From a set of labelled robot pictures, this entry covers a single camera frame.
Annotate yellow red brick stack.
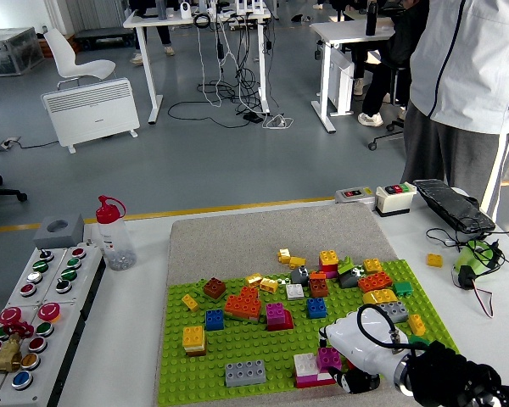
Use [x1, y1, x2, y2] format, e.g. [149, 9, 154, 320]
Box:
[318, 248, 339, 279]

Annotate grey switch box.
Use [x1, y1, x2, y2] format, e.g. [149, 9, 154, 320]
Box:
[334, 187, 377, 205]

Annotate black white cable tangle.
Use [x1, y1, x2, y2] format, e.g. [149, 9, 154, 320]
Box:
[167, 12, 277, 131]

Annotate white plastic chair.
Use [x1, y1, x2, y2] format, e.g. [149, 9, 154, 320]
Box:
[43, 27, 118, 90]

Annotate brass valve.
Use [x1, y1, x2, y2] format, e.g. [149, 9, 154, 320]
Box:
[0, 334, 23, 374]

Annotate white magenta brick stack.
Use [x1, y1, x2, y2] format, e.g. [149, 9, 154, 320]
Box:
[294, 352, 338, 389]

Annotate orange brick cluster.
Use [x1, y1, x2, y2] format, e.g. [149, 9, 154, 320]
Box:
[223, 286, 263, 322]

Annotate light green tape roll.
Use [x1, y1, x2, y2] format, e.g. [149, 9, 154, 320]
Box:
[453, 239, 501, 283]

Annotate person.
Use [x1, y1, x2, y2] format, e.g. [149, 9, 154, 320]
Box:
[400, 0, 509, 221]
[351, 0, 430, 128]
[129, 0, 176, 65]

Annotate white panel heater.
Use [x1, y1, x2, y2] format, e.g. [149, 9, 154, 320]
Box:
[41, 77, 141, 154]

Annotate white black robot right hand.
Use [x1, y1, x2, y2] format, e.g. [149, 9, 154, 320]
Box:
[319, 309, 411, 395]

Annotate grey sloped brick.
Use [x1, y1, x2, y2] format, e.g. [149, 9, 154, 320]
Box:
[290, 265, 310, 286]

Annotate white emergency-stop button box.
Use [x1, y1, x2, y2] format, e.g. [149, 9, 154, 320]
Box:
[0, 296, 92, 407]

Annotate black keyboard tray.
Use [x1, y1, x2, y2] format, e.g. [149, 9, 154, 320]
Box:
[412, 178, 496, 234]

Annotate white computer tower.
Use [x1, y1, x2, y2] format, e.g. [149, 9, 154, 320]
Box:
[328, 53, 356, 116]

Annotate black wheeled dolly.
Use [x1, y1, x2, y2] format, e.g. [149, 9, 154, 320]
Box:
[73, 26, 137, 51]

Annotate white desk with cables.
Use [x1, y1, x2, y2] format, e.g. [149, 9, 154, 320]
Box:
[122, 6, 272, 125]

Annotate orange brown brick stack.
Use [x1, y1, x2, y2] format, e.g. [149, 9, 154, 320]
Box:
[308, 270, 330, 298]

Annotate yellow tan brick stack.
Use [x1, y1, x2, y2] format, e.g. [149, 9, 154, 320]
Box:
[182, 325, 207, 357]

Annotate grey-brown table mat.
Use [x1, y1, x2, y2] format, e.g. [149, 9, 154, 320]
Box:
[152, 203, 461, 407]

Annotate clear bottle red cap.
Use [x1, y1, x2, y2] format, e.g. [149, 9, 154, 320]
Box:
[94, 194, 137, 272]

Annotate yellow curved brick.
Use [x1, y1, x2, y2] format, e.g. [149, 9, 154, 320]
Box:
[362, 288, 399, 307]

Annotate brown square brick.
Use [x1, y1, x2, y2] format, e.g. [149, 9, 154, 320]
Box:
[202, 276, 227, 300]

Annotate white eight-button control box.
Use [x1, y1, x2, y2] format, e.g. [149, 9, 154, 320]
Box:
[6, 242, 107, 307]

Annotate orange long brick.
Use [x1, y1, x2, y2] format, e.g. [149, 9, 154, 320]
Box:
[357, 270, 394, 293]

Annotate clear storage box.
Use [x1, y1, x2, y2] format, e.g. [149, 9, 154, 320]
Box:
[0, 27, 46, 78]

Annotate grey eight-stud brick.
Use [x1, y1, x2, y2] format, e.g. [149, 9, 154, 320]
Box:
[224, 360, 267, 387]

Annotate white desk with tower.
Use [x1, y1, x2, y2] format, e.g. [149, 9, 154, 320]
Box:
[310, 16, 398, 135]

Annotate black bottle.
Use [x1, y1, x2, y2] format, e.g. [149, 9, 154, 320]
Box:
[365, 2, 379, 36]

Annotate black cable with plug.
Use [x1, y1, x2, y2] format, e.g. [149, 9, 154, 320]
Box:
[426, 227, 509, 272]

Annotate green studded baseplate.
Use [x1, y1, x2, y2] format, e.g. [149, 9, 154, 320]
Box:
[157, 258, 460, 407]

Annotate magenta square brick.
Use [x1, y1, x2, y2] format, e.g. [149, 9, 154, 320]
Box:
[265, 302, 288, 326]
[316, 346, 343, 372]

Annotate black module with red wire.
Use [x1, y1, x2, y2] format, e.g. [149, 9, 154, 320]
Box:
[451, 265, 496, 319]

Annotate white switch box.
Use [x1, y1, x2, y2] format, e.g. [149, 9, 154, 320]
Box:
[373, 181, 417, 218]

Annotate red valve handle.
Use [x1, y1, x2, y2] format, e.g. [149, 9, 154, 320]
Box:
[2, 320, 35, 339]

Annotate blue square brick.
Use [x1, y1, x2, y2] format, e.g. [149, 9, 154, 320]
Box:
[204, 309, 226, 332]
[305, 296, 328, 320]

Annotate dark grey brick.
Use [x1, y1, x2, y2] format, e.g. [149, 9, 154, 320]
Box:
[338, 270, 361, 289]

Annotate red sloped brick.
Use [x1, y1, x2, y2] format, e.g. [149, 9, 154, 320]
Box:
[266, 309, 295, 332]

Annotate grey block with hole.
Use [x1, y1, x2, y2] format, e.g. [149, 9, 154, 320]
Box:
[32, 213, 86, 250]

